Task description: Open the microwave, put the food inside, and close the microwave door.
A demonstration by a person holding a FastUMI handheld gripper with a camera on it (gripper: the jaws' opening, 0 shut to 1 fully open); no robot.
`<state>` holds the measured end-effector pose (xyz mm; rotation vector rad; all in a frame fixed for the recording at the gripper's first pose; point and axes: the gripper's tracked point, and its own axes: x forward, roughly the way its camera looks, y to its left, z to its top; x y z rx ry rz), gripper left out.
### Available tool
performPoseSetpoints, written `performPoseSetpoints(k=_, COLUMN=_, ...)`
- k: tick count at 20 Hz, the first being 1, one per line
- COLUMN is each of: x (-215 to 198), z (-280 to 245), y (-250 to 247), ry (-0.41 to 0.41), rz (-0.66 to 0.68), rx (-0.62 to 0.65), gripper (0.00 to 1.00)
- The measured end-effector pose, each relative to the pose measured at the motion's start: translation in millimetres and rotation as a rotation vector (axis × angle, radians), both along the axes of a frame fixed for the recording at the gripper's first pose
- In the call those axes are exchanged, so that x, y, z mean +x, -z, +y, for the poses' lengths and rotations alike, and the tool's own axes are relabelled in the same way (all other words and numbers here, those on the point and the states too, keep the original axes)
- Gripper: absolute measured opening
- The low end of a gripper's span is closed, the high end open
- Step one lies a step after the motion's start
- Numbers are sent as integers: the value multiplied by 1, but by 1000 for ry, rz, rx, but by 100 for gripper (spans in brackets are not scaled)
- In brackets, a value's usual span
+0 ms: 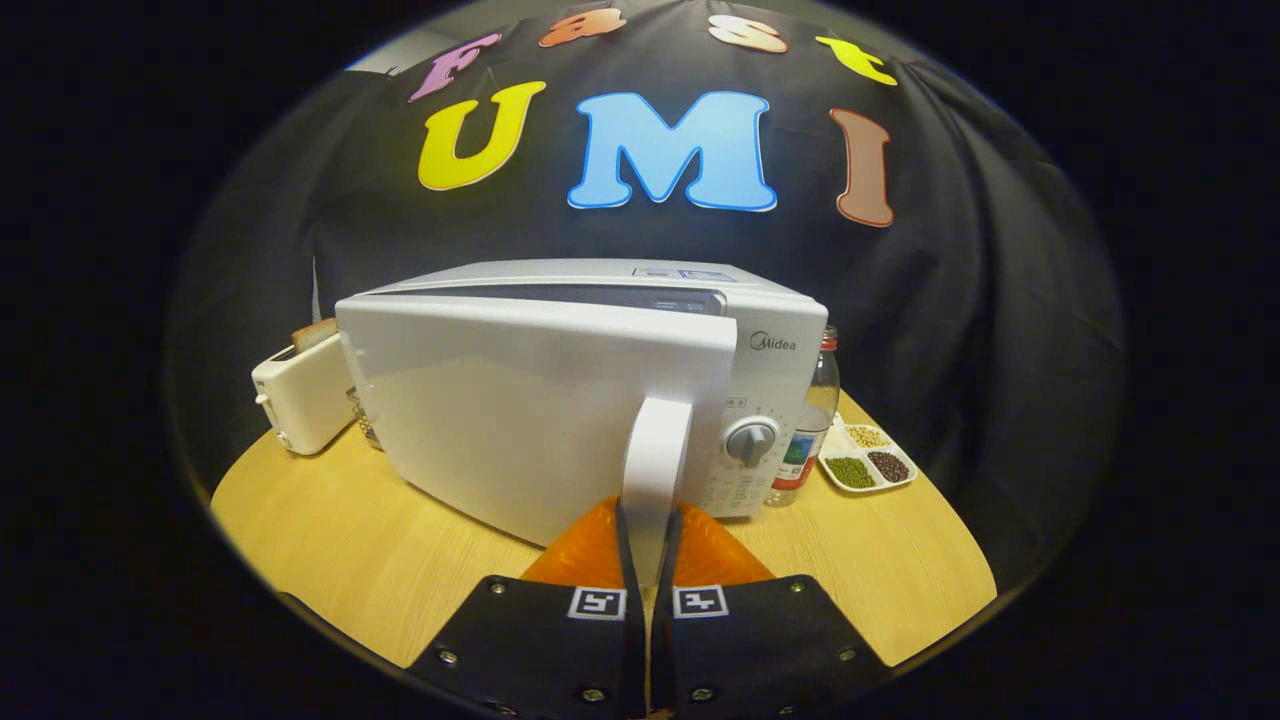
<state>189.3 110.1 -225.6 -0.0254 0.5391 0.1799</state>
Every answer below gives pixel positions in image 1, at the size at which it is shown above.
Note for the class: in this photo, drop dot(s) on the clear plastic drink bottle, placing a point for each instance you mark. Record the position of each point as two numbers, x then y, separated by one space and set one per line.
815 420

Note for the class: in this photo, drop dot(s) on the white microwave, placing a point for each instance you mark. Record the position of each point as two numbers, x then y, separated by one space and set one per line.
500 410

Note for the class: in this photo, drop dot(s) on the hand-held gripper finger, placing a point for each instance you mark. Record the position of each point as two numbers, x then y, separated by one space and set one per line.
637 650
662 650

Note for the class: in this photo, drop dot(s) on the cream toaster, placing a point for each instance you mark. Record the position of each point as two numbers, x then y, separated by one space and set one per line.
305 400

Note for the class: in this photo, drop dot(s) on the white divided bean dish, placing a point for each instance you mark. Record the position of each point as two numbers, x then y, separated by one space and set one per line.
865 462

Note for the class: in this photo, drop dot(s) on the toast slice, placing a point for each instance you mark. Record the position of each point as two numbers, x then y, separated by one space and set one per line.
315 334

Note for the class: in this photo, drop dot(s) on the black backdrop cloth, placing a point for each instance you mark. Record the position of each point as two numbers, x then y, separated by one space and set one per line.
980 300

